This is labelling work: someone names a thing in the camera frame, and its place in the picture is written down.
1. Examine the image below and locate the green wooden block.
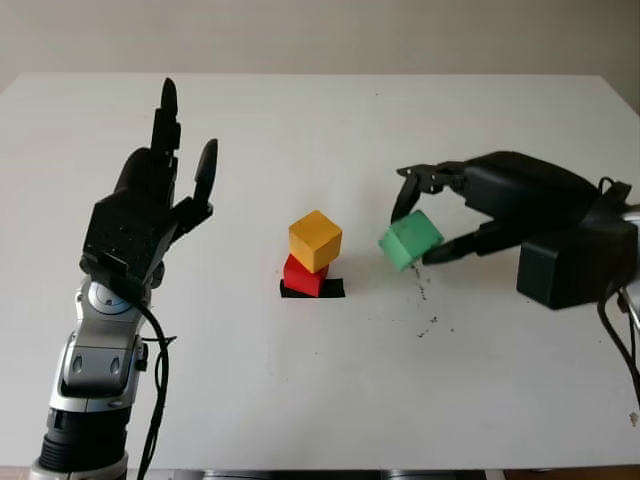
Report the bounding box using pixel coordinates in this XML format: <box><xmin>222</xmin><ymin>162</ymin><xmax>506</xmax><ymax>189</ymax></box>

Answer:
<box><xmin>376</xmin><ymin>209</ymin><xmax>446</xmax><ymax>274</ymax></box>

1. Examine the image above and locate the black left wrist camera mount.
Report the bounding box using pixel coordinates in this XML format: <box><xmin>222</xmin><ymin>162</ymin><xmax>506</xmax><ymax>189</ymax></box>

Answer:
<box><xmin>79</xmin><ymin>191</ymin><xmax>177</xmax><ymax>302</ymax></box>

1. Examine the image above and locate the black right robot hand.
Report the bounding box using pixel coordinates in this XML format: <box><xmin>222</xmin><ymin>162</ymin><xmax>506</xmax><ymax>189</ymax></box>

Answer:
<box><xmin>390</xmin><ymin>150</ymin><xmax>601</xmax><ymax>267</ymax></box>

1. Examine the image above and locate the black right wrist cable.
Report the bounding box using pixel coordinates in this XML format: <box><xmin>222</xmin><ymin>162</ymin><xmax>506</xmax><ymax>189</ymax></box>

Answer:
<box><xmin>595</xmin><ymin>175</ymin><xmax>640</xmax><ymax>409</ymax></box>

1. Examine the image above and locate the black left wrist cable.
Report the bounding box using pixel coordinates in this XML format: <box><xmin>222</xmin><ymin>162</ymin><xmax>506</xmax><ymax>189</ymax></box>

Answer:
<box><xmin>133</xmin><ymin>293</ymin><xmax>180</xmax><ymax>480</ymax></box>

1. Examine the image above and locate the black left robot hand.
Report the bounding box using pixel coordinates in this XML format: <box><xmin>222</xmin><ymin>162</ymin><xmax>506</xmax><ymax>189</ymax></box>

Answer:
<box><xmin>113</xmin><ymin>77</ymin><xmax>220</xmax><ymax>237</ymax></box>

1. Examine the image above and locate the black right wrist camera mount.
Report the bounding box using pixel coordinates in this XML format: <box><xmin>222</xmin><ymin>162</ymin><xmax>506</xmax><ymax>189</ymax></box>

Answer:
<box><xmin>515</xmin><ymin>198</ymin><xmax>637</xmax><ymax>312</ymax></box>

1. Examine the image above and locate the red wooden block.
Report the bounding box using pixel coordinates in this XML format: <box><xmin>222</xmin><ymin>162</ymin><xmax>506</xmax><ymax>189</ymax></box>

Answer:
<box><xmin>282</xmin><ymin>253</ymin><xmax>331</xmax><ymax>298</ymax></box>

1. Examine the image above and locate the yellow wooden block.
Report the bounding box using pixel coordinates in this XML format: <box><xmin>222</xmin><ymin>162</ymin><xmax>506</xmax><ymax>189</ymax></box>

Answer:
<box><xmin>287</xmin><ymin>209</ymin><xmax>344</xmax><ymax>274</ymax></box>

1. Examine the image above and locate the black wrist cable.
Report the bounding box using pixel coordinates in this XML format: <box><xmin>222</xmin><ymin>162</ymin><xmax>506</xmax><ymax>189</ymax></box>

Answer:
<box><xmin>133</xmin><ymin>293</ymin><xmax>180</xmax><ymax>480</ymax></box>
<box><xmin>595</xmin><ymin>175</ymin><xmax>640</xmax><ymax>409</ymax></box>

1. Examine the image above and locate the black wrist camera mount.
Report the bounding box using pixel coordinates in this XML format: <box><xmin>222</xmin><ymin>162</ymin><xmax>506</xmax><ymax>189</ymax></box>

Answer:
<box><xmin>79</xmin><ymin>191</ymin><xmax>177</xmax><ymax>302</ymax></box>
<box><xmin>515</xmin><ymin>198</ymin><xmax>637</xmax><ymax>312</ymax></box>

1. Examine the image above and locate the black tape mark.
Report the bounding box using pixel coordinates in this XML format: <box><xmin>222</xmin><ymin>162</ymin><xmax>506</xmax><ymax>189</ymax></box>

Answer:
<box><xmin>278</xmin><ymin>276</ymin><xmax>347</xmax><ymax>302</ymax></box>

